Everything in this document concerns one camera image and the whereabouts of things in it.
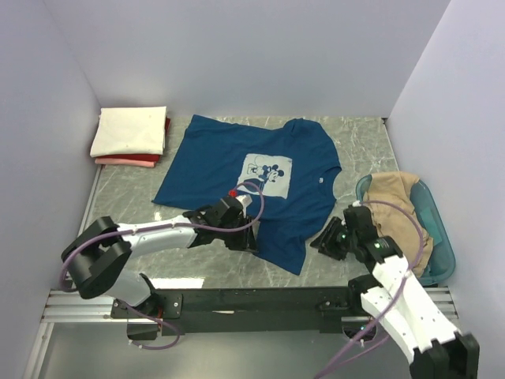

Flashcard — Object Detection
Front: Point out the blue printed t shirt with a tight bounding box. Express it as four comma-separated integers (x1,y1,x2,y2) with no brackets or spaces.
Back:
153,115,342,275

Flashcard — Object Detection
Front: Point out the folded cream t shirt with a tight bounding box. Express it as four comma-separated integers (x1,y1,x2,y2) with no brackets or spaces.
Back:
89,107,167,158

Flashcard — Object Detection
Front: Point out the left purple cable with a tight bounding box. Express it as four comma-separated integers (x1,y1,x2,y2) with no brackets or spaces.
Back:
58,182,265,351

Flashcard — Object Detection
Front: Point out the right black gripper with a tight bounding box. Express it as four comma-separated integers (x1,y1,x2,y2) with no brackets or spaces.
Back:
309,216,357,261

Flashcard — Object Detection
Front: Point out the teal plastic bin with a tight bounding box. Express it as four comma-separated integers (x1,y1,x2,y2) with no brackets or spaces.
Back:
356,171,455,287

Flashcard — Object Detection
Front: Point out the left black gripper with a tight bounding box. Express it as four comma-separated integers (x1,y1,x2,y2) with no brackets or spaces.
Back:
217,213,259,252

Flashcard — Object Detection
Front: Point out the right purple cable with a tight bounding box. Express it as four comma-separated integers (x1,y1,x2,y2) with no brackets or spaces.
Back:
313,199,433,379

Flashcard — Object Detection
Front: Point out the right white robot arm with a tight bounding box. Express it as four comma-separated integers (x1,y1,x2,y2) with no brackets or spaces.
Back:
316,201,480,378

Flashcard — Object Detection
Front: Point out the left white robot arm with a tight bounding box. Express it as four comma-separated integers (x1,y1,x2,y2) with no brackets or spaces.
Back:
59,194,256,317

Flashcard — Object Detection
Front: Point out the tan t shirt in bin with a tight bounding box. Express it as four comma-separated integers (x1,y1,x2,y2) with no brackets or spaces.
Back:
363,171,433,277

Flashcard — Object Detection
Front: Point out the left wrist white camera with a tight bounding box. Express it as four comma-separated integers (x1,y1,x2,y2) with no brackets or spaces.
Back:
229,189,253,209

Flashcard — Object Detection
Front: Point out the folded pink t shirt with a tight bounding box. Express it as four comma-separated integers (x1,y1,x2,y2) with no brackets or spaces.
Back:
95,158,155,168

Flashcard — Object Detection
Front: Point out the folded dark red t shirt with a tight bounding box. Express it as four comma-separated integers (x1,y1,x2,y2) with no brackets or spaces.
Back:
94,116,172,163

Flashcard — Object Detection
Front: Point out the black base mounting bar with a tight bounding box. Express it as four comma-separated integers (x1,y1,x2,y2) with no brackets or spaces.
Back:
107,284,369,341

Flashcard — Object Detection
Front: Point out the purple cable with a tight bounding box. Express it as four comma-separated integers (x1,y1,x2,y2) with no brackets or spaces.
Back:
58,182,265,351
313,199,433,379

